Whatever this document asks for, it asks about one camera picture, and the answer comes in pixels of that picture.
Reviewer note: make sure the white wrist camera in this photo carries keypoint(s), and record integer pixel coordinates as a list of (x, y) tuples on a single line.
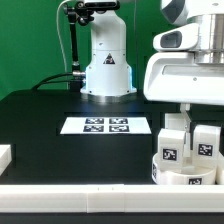
[(180, 39)]

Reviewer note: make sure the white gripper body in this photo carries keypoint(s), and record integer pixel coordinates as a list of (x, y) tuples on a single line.
[(175, 77)]

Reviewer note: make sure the paper sheet with markers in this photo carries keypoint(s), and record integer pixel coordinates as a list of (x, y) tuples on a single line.
[(105, 125)]

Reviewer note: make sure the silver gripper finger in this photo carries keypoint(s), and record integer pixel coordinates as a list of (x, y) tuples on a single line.
[(184, 109)]

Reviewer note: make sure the white front fence bar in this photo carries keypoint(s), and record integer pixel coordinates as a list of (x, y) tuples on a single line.
[(111, 198)]

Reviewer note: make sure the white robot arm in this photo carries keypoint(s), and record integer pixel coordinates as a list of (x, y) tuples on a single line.
[(108, 74)]

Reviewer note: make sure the white left fence bar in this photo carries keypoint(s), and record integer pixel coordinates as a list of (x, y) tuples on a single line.
[(5, 157)]

